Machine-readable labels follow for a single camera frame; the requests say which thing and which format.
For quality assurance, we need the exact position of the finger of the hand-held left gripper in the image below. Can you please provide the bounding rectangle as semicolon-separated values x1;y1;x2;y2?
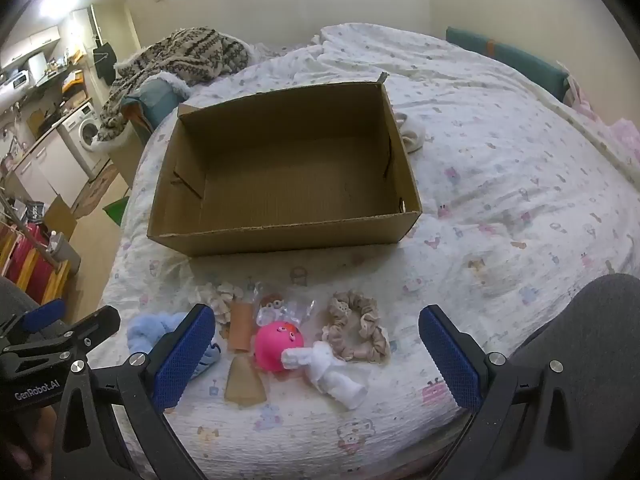
0;299;67;347
30;305;121;362

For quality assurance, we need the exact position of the cream fabric scrunchie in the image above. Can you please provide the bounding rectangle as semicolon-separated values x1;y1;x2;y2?
195;282;244;326

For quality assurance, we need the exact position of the green bag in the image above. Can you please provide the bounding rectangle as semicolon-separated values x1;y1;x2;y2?
102;195;130;226

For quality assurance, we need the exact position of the patterned knit blanket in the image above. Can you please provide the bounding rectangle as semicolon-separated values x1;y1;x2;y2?
97;27;251;143

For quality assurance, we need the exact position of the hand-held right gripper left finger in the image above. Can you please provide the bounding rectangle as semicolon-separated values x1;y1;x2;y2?
51;303;217;480

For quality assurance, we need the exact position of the white sock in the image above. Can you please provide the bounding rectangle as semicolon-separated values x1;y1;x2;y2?
281;341;368;409

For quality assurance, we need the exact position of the cardboard box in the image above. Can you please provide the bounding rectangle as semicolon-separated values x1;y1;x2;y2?
42;194;78;241
146;79;422;257

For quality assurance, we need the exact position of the teal pillow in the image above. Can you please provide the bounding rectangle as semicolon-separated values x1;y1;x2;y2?
445;26;571;101
122;77;183;133

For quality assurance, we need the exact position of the taupe fabric scrunchie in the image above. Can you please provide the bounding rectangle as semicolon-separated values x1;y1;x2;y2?
321;290;391;363

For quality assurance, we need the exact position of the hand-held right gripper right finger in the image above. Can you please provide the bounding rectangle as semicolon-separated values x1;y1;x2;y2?
418;304;590;480

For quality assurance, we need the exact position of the white washing machine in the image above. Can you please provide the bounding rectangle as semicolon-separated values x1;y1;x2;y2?
57;102;111;181

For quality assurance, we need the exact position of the person's left leg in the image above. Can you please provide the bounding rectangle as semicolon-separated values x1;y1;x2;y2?
0;276;41;321

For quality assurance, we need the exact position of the cardboard tube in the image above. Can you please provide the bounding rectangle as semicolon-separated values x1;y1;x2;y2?
227;302;257;353

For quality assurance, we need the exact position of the white kitchen appliance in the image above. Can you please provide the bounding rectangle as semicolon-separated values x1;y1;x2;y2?
0;71;32;106

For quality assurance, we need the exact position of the gray bin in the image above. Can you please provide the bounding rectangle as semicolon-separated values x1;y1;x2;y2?
47;232;81;273

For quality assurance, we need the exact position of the pink round plush toy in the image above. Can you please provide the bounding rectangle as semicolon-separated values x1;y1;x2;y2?
255;322;304;373

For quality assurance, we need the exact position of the red and yellow rack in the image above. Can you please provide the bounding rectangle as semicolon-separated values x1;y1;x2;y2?
0;220;71;306

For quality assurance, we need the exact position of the pink cloth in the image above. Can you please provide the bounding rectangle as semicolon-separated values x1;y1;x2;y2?
565;72;640;171

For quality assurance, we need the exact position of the white kitchen cabinet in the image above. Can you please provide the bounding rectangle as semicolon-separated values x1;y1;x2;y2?
12;132;91;206

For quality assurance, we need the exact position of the clear plastic toy packet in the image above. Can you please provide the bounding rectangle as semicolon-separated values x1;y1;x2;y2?
255;290;317;328

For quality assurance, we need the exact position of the cardboard box on floor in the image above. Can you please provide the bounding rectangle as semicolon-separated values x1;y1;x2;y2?
42;194;78;241

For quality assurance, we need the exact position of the white folded cloth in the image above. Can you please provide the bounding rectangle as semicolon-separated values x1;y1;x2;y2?
395;114;427;153

